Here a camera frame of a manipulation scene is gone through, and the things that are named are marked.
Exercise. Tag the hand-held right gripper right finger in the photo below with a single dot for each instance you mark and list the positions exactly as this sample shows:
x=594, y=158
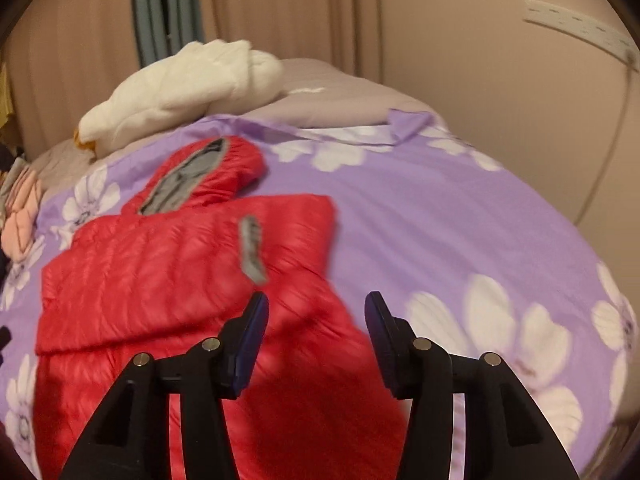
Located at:
x=384, y=345

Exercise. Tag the purple floral bed sheet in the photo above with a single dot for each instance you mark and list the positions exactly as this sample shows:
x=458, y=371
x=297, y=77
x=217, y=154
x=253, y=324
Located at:
x=450, y=220

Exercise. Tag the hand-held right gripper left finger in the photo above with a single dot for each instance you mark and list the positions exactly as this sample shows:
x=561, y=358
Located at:
x=248, y=345

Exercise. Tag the pink puffer garment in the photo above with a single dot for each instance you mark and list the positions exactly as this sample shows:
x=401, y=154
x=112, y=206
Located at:
x=21, y=212

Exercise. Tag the grey pillow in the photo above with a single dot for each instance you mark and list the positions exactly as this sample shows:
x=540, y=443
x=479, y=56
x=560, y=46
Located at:
x=330, y=95

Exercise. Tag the white perforated strip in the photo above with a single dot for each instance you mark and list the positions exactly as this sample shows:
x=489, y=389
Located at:
x=575, y=22

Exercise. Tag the white plush blanket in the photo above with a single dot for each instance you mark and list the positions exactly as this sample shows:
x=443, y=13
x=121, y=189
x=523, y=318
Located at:
x=190, y=95

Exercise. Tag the red puffer jacket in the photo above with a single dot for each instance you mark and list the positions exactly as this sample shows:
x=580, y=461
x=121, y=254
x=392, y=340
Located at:
x=165, y=280

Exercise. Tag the teal curtain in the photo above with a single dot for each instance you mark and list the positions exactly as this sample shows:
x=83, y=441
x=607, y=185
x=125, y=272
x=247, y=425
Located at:
x=157, y=7

